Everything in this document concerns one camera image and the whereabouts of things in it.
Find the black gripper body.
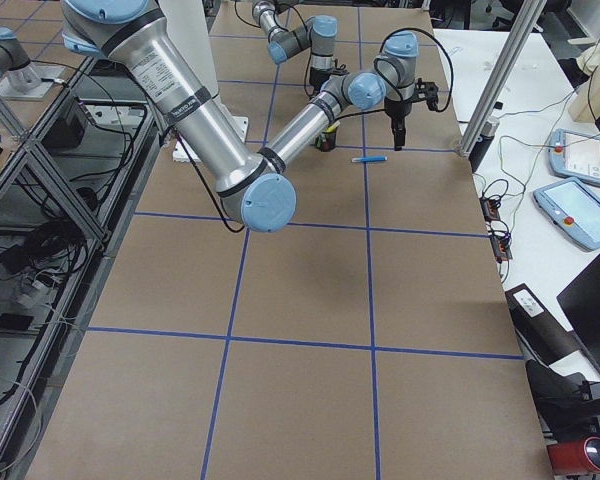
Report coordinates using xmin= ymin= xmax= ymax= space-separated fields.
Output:
xmin=384 ymin=98 xmax=412 ymax=131

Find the blue highlighter pen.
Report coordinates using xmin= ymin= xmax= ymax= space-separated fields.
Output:
xmin=351 ymin=155 xmax=387 ymax=164

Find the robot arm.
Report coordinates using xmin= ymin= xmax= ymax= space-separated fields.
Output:
xmin=61 ymin=1 xmax=419 ymax=232
xmin=252 ymin=1 xmax=348 ymax=97

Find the black mesh pen cup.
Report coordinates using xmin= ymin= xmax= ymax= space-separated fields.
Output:
xmin=315 ymin=131 xmax=337 ymax=152

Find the black water bottle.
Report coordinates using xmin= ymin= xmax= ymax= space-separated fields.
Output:
xmin=468 ymin=116 xmax=500 ymax=173

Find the upper teach pendant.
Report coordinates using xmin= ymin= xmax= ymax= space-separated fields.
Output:
xmin=547 ymin=129 xmax=600 ymax=187

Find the teach pendant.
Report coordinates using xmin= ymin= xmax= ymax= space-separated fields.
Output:
xmin=547 ymin=129 xmax=600 ymax=187
xmin=533 ymin=177 xmax=600 ymax=251

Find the lower teach pendant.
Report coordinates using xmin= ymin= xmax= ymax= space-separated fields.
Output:
xmin=533 ymin=177 xmax=600 ymax=251

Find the red cylinder can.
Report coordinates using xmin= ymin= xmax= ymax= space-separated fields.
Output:
xmin=547 ymin=437 xmax=600 ymax=476

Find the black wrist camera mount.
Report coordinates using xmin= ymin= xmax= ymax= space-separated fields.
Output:
xmin=411 ymin=78 xmax=439 ymax=112

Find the aluminium frame post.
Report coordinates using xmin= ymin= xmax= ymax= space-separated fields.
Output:
xmin=457 ymin=0 xmax=546 ymax=158

